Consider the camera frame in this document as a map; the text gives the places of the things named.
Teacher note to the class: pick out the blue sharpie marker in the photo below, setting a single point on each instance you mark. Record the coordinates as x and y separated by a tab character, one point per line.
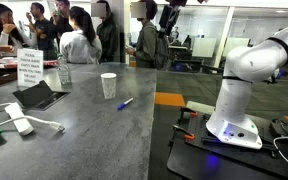
124	104

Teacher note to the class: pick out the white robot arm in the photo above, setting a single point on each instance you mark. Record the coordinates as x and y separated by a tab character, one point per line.
244	66

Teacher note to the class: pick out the white paper cup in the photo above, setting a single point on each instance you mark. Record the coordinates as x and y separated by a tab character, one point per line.
109	85

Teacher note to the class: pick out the person in green jacket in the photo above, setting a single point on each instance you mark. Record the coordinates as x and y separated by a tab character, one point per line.
151	51

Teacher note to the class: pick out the orange black clamp rear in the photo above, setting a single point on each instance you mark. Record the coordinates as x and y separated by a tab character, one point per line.
188	110

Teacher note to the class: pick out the orange black clamp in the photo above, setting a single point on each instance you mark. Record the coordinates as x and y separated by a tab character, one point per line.
188	110
187	134

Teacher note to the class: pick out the person in dark hoodie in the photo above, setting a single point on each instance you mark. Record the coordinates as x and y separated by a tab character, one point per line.
108	33

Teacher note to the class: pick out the person in white jacket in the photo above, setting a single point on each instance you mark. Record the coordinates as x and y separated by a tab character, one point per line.
81	45

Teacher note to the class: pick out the clear plastic water bottle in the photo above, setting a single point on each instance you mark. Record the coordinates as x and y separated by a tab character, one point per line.
63	70

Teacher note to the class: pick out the man in dark shirt drinking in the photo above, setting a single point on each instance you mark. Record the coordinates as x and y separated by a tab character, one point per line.
60	18

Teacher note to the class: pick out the man in black shirt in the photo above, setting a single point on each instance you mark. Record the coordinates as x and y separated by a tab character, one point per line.
44	30

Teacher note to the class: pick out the white printed sign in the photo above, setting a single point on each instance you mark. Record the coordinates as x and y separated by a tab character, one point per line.
29	67

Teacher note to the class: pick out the white power adapter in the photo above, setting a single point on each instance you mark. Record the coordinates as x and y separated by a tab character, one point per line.
22	125

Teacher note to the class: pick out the woman in white sweater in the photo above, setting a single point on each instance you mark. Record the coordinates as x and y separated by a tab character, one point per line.
12	35

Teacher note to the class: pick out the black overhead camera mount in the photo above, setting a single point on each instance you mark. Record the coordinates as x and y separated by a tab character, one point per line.
169	16

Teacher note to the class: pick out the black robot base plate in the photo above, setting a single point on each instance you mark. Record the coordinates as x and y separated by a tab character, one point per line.
206	158

